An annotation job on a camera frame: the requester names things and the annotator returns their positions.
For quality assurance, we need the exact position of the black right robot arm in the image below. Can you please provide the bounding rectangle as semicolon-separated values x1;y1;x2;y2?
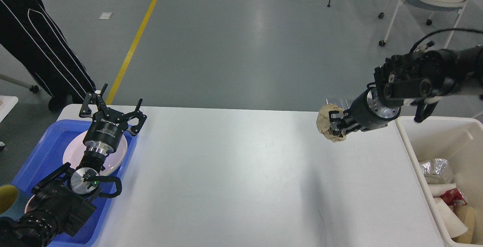
316;29;482;142

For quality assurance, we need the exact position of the person in black tracksuit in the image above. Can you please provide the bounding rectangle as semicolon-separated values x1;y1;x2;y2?
0;0;95;112

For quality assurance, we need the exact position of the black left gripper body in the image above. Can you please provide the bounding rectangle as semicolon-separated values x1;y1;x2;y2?
83;113;128;154

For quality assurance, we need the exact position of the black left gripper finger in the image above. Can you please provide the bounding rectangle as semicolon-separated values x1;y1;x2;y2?
78;83;114;121
120;98;147;136

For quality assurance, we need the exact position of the brown paper ball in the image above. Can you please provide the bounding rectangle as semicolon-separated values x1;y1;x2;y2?
316;104;346;143

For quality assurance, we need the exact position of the white plastic bin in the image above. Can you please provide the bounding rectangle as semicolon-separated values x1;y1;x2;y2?
395;116;483;247

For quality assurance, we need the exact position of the right floor plate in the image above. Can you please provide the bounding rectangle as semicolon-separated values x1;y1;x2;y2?
343;99;355;109

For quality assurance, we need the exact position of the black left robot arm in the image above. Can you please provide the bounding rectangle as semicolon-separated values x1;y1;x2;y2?
1;84;147;247

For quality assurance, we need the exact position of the pink plate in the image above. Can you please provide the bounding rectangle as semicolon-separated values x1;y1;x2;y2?
62;131;128;175

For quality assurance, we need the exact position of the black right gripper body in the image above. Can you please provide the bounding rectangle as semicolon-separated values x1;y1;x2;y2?
346;88;401;130

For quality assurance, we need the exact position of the floor plate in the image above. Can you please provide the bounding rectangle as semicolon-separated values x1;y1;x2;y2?
326;98;346;109
343;99;355;109

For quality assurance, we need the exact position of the white paper cup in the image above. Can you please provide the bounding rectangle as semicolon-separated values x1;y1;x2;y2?
428;183;457;198
434;198;469;238

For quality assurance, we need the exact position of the large brown paper bag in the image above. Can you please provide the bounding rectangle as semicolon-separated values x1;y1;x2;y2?
452;205;476;244

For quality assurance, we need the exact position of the red foil wrapper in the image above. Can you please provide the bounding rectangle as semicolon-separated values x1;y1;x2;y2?
438;187;468;206

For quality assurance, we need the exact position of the white side table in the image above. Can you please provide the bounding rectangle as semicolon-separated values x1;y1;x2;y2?
0;95;18;122

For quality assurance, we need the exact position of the left floor plate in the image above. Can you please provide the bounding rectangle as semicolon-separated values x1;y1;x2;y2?
326;98;346;109

